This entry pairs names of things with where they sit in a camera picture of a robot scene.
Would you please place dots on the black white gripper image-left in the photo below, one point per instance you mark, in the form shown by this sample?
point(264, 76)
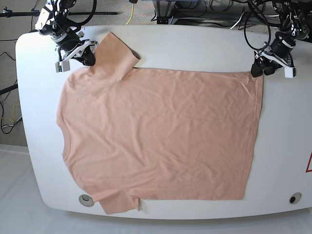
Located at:
point(79, 50)

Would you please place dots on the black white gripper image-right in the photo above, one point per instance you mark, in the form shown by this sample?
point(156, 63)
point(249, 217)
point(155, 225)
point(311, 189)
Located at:
point(276, 56)

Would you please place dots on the peach pink T-shirt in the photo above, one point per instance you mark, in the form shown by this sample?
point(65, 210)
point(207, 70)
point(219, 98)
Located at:
point(157, 134)

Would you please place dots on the black tripod stand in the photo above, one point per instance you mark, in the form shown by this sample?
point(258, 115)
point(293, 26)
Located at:
point(7, 13)

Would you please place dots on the red triangle sticker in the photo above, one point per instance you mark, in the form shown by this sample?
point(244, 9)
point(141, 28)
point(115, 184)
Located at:
point(309, 166)

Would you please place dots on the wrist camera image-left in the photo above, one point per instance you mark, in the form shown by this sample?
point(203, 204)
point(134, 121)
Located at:
point(62, 66)

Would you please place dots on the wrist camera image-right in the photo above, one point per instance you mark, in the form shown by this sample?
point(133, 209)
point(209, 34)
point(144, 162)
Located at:
point(290, 72)

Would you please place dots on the aluminium frame stand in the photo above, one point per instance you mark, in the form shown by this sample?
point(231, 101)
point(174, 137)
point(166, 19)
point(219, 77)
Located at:
point(228, 14)

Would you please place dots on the right table cable grommet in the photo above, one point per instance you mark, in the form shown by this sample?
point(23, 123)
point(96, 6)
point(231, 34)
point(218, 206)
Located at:
point(295, 198)

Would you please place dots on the table cable grommet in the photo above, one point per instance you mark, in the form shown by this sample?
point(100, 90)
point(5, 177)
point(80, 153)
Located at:
point(295, 198)
point(86, 200)

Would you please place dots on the left table cable grommet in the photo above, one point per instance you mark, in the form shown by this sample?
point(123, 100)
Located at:
point(86, 200)

